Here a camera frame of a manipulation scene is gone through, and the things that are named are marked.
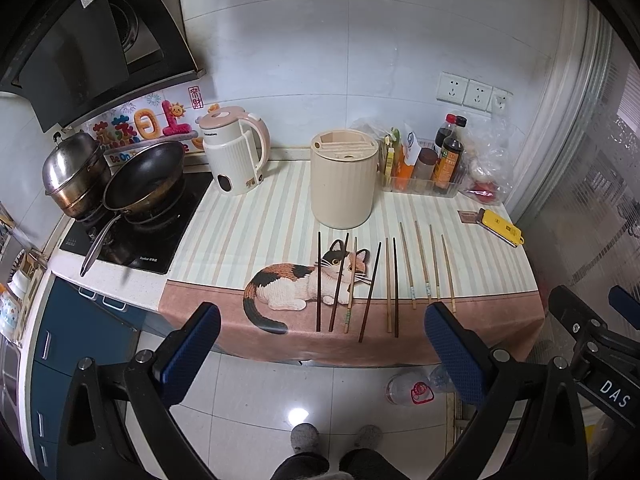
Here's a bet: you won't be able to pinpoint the light bamboo chopstick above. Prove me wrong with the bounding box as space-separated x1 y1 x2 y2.
428 223 442 300
399 222 416 310
440 234 457 315
385 237 393 333
343 236 358 334
413 220 432 301

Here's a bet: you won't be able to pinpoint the plastic bottle on floor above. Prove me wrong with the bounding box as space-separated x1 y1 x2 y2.
385 365 456 406

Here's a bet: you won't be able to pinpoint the black induction cooktop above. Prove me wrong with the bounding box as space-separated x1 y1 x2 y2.
60 171 215 276

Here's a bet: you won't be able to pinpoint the striped cat table cloth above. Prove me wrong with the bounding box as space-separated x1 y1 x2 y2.
158 162 544 367

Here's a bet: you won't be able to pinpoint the brown card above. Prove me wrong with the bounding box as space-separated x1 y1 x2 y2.
458 210 482 224

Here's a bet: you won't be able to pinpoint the person's grey slippers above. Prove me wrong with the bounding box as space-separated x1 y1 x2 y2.
290 421 384 453

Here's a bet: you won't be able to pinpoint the black frying pan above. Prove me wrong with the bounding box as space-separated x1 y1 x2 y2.
79 141 186 278

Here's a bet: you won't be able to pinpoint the orange label sauce bottle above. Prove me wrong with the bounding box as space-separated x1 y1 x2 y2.
432 134 464 194

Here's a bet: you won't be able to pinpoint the brown lid spice jar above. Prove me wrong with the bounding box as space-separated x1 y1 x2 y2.
412 148 438 181

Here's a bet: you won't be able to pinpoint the orange snack packet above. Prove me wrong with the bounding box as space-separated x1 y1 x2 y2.
393 141 414 192

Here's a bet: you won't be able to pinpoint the clear plastic organizer tray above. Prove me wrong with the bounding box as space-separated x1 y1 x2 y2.
378 138 464 198

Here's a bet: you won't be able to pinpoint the clear plastic bag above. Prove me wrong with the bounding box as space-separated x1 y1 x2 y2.
457 114 515 205

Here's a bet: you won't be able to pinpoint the white blue packet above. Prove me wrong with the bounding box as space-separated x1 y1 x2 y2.
402 124 421 166

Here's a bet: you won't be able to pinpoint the stainless steel pot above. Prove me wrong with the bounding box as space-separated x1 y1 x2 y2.
42 131 112 219

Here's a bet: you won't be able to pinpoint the cream pink electric kettle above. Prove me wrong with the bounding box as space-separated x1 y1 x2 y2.
198 106 270 196

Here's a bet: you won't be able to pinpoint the beige utensil holder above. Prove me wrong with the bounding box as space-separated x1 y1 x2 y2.
310 129 378 230

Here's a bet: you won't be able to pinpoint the red cap soy sauce bottle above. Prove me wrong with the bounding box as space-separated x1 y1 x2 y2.
434 114 457 155

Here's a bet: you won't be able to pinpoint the crumpled plastic bag left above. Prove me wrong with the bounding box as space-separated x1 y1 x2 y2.
349 117 397 142

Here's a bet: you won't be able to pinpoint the black range hood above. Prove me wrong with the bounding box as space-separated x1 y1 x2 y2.
1 0 202 131

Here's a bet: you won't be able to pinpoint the white wall socket right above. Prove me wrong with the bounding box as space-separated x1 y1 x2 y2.
487 87 513 116

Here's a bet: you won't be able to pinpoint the white wall socket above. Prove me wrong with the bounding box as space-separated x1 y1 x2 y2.
436 73 469 105
487 87 513 116
463 79 494 112

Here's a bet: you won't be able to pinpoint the colourful wall sticker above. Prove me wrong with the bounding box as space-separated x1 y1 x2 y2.
76 82 219 168

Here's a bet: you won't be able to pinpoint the white wall socket middle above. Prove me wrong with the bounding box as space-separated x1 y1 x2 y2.
463 79 494 112

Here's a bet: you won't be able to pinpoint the white wall socket left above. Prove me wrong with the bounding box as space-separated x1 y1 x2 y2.
436 73 469 105

